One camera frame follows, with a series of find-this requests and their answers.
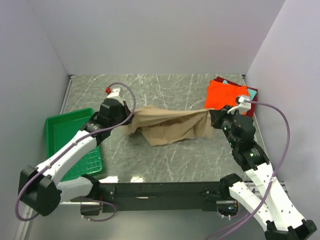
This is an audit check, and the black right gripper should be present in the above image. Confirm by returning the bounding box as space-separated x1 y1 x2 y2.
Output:
209 104 240 147

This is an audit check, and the beige t shirt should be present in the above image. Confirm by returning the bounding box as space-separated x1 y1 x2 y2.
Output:
120 105 213 146

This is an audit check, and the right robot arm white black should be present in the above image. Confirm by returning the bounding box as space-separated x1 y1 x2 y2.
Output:
209 106 317 240

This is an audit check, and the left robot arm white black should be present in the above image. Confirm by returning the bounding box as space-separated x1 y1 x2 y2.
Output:
18 97 133 216

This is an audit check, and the dark red folded t shirt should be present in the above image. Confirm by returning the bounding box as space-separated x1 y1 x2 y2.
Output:
214 76 258 118

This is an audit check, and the teal folded t shirt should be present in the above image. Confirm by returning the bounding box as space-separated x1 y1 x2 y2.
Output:
222 80 257 101

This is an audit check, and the orange folded t shirt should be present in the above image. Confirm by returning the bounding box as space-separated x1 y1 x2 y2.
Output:
204 80 251 110

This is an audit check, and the green plastic tray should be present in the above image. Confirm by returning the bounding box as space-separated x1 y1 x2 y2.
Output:
45 108 103 182

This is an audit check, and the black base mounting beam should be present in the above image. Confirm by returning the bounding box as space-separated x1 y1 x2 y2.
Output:
94 181 233 212

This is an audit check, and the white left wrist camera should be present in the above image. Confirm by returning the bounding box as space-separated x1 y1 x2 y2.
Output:
105 87 124 102

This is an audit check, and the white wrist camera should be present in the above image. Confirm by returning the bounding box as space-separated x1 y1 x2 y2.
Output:
227 95 251 115
105 87 124 102

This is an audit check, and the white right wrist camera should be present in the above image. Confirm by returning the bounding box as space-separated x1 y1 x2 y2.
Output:
227 95 251 115

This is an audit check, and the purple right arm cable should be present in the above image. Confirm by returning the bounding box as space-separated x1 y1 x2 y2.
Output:
204 99 291 240

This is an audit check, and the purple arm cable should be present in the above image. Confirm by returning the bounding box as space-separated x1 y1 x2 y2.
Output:
15 82 137 223
204 99 291 240

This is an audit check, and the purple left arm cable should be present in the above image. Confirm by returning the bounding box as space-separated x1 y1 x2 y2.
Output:
15 82 137 223

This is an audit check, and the aluminium frame rail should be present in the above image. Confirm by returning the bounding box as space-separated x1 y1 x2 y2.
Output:
13 199 101 240

